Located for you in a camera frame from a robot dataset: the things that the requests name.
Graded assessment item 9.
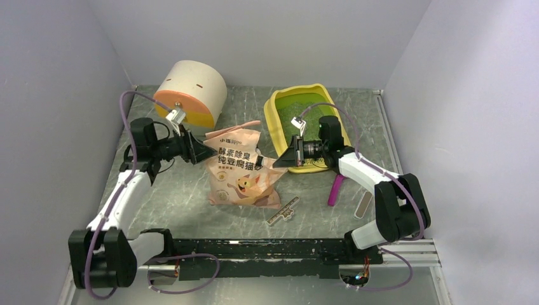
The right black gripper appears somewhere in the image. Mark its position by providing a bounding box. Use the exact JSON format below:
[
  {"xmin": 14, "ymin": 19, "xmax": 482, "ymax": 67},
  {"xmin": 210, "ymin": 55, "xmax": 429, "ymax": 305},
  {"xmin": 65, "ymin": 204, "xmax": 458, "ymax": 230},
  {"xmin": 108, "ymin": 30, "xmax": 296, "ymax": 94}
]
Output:
[{"xmin": 273, "ymin": 134, "xmax": 327, "ymax": 168}]

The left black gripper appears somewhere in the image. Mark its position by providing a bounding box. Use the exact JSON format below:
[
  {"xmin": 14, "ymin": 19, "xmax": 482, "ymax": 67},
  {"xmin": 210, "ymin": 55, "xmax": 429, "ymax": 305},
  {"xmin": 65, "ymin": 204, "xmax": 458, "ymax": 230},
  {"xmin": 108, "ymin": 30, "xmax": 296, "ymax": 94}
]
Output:
[{"xmin": 151, "ymin": 124, "xmax": 217, "ymax": 165}]

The pink cat litter bag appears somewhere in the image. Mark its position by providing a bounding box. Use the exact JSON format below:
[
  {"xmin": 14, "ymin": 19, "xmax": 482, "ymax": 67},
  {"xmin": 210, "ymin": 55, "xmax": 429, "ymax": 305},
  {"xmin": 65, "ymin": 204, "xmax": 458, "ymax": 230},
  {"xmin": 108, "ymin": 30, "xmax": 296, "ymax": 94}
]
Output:
[{"xmin": 203, "ymin": 120, "xmax": 287, "ymax": 209}]

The torn bag top strip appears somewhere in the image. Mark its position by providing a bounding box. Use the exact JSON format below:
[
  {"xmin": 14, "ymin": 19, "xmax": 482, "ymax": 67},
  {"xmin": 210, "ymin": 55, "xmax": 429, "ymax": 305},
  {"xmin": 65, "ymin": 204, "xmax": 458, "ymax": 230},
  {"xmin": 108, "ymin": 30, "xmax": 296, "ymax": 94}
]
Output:
[{"xmin": 266, "ymin": 196, "xmax": 300, "ymax": 226}]

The magenta plastic scoop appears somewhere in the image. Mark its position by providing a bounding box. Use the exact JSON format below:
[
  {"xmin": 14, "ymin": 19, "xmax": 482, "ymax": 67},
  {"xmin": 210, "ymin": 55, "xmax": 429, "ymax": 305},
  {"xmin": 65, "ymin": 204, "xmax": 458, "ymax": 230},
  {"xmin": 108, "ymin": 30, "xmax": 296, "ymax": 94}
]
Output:
[{"xmin": 327, "ymin": 174, "xmax": 346, "ymax": 207}]

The white orange cylindrical bin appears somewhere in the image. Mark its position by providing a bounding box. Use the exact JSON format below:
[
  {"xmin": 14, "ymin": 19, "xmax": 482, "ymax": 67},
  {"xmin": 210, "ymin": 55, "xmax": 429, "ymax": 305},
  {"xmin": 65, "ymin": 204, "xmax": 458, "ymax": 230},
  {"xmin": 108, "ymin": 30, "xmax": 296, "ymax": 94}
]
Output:
[{"xmin": 153, "ymin": 60, "xmax": 228, "ymax": 137}]

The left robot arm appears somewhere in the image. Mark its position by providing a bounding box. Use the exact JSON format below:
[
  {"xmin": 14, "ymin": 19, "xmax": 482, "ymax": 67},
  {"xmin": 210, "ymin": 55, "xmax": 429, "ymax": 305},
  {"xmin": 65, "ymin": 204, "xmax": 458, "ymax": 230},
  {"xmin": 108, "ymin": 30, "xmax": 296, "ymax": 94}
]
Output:
[{"xmin": 68, "ymin": 118, "xmax": 217, "ymax": 291}]

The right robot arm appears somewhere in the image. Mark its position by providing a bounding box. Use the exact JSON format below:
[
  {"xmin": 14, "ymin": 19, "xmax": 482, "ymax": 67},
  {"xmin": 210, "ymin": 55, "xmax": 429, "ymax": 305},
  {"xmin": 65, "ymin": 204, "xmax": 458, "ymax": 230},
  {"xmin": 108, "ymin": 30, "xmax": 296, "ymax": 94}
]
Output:
[{"xmin": 273, "ymin": 116, "xmax": 431, "ymax": 263}]

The small white grey clip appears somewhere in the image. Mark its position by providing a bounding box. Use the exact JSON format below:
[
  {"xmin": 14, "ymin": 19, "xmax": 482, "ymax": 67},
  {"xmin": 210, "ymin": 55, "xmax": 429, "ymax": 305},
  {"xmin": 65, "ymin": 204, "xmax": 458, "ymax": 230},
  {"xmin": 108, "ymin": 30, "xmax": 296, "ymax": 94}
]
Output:
[{"xmin": 353, "ymin": 191, "xmax": 373, "ymax": 219}]

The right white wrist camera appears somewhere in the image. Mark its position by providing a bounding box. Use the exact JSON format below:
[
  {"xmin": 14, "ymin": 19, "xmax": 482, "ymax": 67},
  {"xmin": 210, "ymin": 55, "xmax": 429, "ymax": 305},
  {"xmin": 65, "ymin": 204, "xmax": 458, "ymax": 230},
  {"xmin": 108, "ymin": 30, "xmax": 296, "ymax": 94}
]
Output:
[{"xmin": 290, "ymin": 116, "xmax": 306, "ymax": 137}]

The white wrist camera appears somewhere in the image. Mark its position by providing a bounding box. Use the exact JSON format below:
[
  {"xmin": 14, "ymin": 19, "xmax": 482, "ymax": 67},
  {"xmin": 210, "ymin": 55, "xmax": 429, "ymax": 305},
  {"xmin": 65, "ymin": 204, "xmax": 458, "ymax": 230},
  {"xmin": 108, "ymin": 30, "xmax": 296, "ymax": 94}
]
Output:
[
  {"xmin": 165, "ymin": 107, "xmax": 186, "ymax": 135},
  {"xmin": 290, "ymin": 116, "xmax": 306, "ymax": 137}
]

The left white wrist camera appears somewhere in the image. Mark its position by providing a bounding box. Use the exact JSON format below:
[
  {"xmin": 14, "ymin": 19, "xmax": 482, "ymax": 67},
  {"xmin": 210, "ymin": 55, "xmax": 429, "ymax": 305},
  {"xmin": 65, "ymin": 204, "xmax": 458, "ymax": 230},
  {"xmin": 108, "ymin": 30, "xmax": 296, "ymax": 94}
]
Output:
[{"xmin": 165, "ymin": 107, "xmax": 186, "ymax": 135}]

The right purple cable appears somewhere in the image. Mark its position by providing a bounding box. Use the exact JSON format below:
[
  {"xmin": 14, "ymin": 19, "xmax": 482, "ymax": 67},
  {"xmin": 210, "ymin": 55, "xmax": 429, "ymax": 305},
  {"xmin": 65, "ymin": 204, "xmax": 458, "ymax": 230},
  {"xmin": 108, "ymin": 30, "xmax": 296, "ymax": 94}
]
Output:
[{"xmin": 294, "ymin": 102, "xmax": 426, "ymax": 292}]

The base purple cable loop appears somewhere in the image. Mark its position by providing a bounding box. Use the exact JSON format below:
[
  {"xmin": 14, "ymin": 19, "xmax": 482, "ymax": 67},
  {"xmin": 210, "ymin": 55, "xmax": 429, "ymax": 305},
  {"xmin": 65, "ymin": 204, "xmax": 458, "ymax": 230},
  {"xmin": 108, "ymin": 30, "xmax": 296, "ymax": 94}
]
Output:
[{"xmin": 147, "ymin": 254, "xmax": 221, "ymax": 295}]

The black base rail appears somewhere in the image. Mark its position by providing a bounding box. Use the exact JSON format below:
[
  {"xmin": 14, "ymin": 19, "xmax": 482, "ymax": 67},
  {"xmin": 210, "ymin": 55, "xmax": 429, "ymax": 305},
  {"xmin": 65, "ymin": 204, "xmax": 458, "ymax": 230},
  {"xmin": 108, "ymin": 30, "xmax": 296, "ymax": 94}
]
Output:
[{"xmin": 149, "ymin": 233, "xmax": 383, "ymax": 280}]

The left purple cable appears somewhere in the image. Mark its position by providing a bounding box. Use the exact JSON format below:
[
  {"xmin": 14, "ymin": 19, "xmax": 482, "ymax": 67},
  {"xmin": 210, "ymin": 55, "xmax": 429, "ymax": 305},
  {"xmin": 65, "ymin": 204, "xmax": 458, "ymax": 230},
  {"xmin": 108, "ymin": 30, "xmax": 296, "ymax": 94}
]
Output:
[{"xmin": 83, "ymin": 90, "xmax": 175, "ymax": 301}]

